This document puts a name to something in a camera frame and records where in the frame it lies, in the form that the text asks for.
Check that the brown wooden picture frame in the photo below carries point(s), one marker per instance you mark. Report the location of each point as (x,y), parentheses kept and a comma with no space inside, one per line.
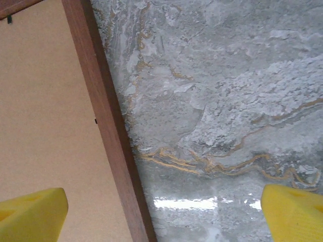
(106,113)

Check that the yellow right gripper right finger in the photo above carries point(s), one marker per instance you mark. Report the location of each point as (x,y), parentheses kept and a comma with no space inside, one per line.
(295,216)

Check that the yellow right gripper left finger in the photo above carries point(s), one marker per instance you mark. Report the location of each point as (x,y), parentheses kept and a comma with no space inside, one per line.
(32,216)

